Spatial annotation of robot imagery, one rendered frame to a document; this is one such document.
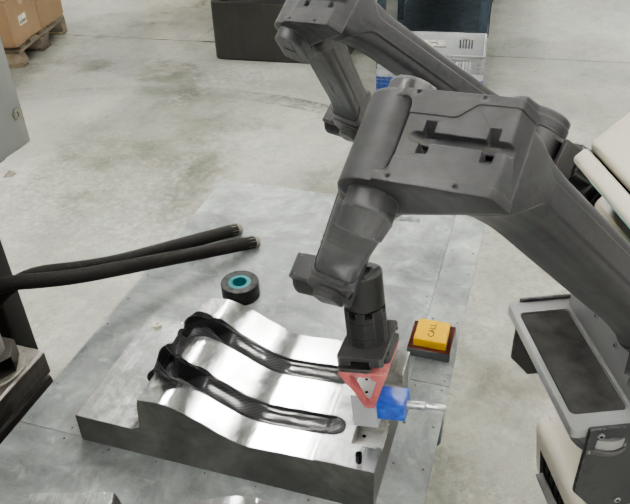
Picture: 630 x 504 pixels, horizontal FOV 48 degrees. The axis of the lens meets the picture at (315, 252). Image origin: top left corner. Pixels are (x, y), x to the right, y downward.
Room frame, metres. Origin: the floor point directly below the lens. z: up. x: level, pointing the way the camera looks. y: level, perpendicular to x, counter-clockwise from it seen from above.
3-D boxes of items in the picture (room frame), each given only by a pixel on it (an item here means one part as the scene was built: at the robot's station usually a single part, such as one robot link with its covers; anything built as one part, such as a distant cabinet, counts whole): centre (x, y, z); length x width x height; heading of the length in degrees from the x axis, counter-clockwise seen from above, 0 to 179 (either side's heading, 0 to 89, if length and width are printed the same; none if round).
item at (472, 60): (4.01, -0.72, 0.28); 0.61 x 0.41 x 0.15; 75
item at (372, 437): (0.72, -0.07, 0.87); 0.05 x 0.05 x 0.04; 71
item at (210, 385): (0.83, 0.11, 0.92); 0.35 x 0.16 x 0.09; 71
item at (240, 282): (1.18, 0.16, 0.82); 0.08 x 0.08 x 0.04
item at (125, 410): (0.85, 0.12, 0.87); 0.50 x 0.26 x 0.14; 71
